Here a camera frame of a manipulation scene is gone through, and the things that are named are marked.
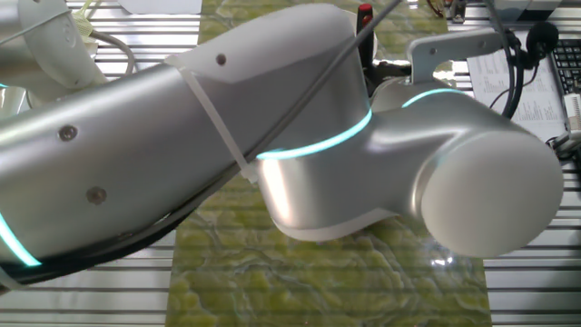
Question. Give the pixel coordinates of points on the paper with dense printed table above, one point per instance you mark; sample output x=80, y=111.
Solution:
x=540, y=104

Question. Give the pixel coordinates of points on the small camera mount clamp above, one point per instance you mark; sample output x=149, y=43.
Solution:
x=565, y=145

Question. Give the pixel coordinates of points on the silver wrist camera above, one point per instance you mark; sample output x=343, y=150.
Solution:
x=454, y=45

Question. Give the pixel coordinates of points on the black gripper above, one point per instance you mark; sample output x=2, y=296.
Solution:
x=390, y=69

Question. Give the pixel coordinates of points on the small metal bracket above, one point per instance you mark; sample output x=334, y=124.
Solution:
x=457, y=11

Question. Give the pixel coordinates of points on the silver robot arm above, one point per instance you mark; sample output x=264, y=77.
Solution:
x=136, y=145

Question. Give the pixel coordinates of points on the blank white paper sheet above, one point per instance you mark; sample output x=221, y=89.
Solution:
x=159, y=5

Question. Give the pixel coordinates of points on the grey metal box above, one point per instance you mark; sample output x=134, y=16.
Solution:
x=526, y=6

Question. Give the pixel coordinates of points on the green marble pattern mat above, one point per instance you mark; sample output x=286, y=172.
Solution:
x=272, y=281

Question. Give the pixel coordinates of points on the black ladle with red tip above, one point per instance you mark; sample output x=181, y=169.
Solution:
x=364, y=41

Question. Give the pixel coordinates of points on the yellow-green fly swatter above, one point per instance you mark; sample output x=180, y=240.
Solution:
x=84, y=22

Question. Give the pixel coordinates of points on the black keyboard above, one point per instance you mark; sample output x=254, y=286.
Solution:
x=569, y=63

